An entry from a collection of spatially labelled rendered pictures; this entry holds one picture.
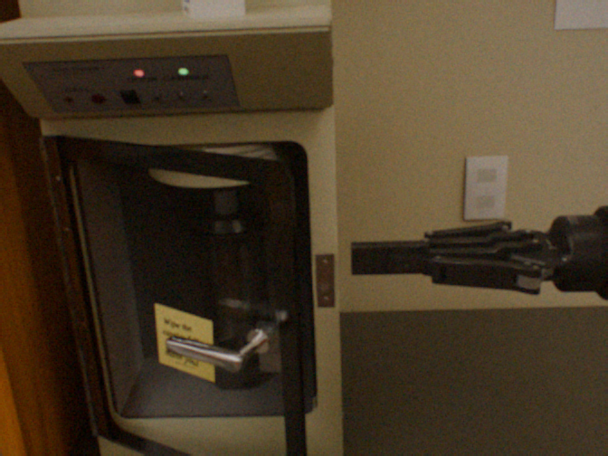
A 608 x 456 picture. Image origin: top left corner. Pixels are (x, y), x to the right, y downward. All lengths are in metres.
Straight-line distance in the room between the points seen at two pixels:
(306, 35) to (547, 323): 0.81
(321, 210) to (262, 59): 0.21
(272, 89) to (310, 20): 0.10
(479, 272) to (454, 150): 0.60
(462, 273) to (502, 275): 0.04
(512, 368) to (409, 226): 0.31
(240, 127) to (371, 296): 0.63
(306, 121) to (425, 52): 0.47
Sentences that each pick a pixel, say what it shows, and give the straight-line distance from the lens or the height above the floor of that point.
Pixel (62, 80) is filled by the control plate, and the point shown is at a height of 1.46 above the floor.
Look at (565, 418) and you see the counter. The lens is 1.09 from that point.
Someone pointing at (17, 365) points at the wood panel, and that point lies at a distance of 0.90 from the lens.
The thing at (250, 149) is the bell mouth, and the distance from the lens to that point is 0.83.
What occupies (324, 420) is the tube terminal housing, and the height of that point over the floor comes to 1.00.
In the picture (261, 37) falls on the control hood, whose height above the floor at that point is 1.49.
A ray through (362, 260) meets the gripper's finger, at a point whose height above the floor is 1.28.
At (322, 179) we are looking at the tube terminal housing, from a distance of 0.80.
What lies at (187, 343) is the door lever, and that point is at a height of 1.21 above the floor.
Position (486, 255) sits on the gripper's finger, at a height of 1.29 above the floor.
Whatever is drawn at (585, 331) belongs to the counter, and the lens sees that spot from 1.31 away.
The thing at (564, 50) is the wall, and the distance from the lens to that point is 1.26.
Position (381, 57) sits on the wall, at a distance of 1.21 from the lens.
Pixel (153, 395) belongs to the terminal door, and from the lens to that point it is 0.88.
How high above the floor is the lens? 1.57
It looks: 22 degrees down
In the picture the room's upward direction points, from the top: 3 degrees counter-clockwise
